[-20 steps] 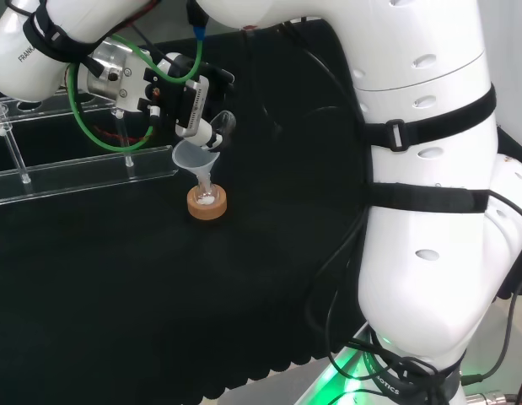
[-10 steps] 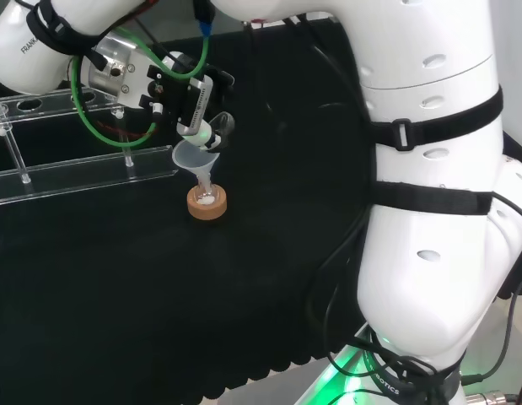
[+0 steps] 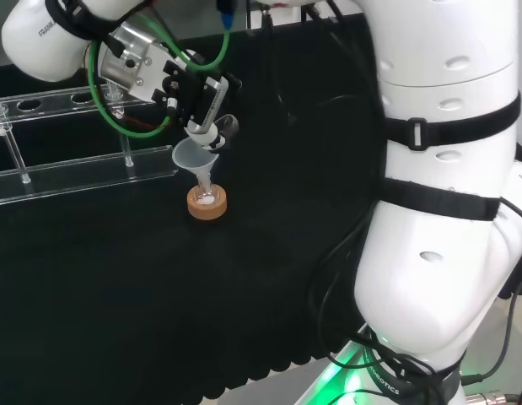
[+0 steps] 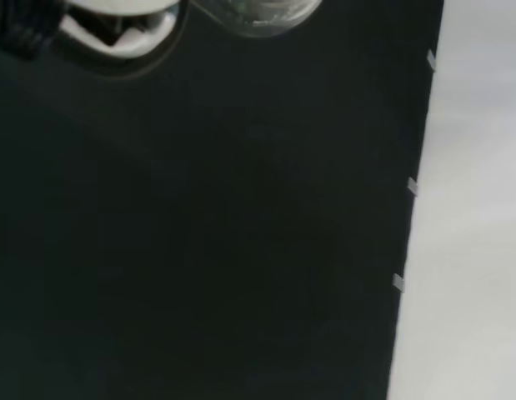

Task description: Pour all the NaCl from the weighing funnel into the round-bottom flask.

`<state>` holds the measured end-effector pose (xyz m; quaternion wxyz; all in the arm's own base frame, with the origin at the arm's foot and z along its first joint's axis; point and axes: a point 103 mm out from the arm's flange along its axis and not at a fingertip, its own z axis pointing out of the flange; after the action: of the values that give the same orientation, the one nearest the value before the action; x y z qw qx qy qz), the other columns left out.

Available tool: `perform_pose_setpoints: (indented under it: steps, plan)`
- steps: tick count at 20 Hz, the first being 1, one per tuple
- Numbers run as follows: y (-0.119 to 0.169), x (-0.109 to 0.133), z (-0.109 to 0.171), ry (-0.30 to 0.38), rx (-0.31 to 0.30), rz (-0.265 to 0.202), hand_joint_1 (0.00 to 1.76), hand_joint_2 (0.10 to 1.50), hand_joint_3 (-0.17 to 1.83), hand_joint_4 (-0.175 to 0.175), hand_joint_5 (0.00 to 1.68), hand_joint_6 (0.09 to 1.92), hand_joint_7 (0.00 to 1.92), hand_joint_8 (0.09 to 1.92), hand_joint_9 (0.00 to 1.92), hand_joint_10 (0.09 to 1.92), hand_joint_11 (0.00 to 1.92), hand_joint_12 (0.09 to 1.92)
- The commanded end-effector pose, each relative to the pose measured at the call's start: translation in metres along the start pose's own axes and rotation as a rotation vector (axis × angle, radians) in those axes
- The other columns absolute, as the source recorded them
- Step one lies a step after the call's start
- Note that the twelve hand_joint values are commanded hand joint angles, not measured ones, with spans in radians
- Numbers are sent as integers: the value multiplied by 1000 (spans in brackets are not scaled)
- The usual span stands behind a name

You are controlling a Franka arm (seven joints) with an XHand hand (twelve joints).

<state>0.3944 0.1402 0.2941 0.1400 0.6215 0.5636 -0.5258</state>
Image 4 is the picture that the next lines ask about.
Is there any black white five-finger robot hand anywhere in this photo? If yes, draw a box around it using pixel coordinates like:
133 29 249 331
0 0 183 59

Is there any black bench cloth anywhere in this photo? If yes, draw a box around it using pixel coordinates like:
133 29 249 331
0 0 447 400

